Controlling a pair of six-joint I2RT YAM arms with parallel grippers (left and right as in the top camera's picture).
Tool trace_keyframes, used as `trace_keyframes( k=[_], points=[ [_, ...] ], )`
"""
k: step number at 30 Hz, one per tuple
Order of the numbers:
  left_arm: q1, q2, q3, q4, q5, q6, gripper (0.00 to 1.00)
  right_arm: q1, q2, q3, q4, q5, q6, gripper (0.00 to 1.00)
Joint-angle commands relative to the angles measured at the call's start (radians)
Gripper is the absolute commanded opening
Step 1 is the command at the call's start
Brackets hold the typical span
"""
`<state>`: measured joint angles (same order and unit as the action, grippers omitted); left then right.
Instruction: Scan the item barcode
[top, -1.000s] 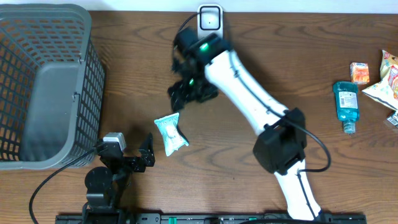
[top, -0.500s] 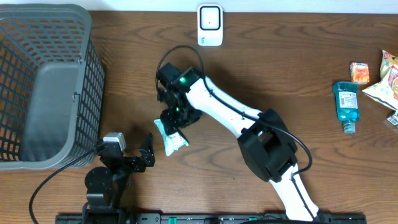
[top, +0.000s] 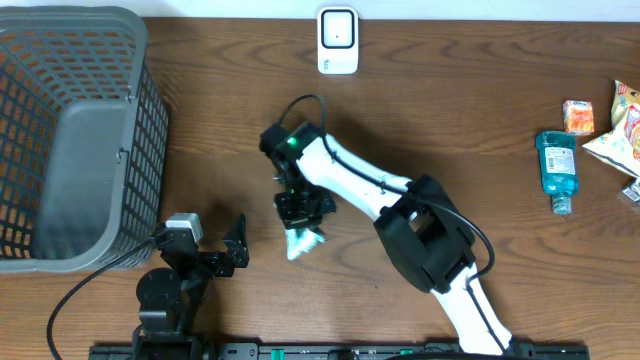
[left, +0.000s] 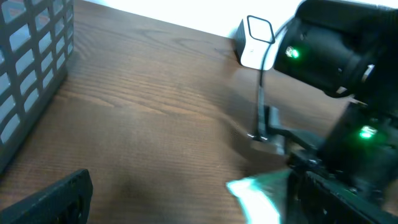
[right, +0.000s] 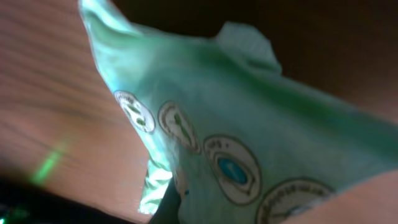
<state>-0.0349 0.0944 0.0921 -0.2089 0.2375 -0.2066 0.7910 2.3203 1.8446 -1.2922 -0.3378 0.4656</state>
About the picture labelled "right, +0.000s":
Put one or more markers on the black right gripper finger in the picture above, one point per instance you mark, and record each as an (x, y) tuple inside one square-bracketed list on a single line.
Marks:
[(24, 204)]

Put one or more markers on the light teal candy packet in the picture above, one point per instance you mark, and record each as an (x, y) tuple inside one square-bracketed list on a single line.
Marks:
[(230, 139)]

